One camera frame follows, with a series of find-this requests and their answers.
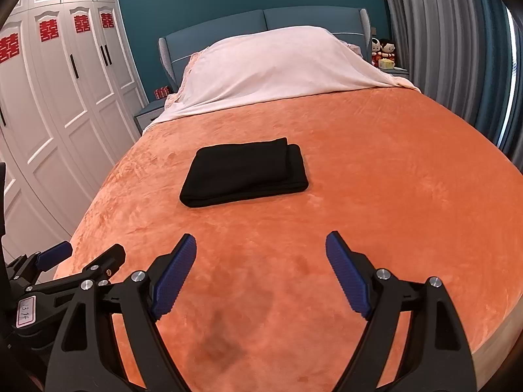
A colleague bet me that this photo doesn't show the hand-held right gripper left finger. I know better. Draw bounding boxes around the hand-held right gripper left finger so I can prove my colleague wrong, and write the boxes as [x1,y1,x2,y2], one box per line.
[44,234,197,392]

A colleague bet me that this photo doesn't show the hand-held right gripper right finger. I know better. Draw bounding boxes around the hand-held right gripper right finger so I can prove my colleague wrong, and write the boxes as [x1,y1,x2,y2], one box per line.
[326,231,479,392]

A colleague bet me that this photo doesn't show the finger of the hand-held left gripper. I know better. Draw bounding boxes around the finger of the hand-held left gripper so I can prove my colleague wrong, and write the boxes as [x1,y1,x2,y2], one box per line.
[28,244,126,295]
[6,241,73,282]

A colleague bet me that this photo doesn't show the black pants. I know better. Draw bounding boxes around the black pants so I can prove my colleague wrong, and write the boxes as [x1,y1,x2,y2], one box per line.
[180,138,309,208]

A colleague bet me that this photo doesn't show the orange plush blanket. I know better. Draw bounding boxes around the orange plush blanket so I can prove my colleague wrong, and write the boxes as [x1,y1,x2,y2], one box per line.
[53,86,523,392]

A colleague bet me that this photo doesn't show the white panelled wardrobe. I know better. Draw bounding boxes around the white panelled wardrobe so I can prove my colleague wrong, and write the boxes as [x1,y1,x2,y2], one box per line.
[0,0,148,254]

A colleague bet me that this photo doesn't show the blue grey nightstand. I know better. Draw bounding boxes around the blue grey nightstand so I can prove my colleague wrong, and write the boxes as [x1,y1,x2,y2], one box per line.
[135,99,168,133]
[380,66,410,80]

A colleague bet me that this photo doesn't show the pink frilled cloth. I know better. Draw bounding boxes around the pink frilled cloth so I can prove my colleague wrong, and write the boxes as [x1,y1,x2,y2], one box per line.
[163,49,213,111]

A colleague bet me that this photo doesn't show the blue curtain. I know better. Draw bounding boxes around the blue curtain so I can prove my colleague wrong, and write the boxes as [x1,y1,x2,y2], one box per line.
[466,0,519,160]

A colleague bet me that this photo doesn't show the blue padded headboard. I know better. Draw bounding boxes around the blue padded headboard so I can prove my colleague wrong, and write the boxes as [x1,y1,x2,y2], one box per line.
[158,7,372,86]

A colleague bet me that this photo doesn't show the grey striped curtain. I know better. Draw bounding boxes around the grey striped curtain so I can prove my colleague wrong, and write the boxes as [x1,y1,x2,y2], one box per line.
[378,0,511,143]

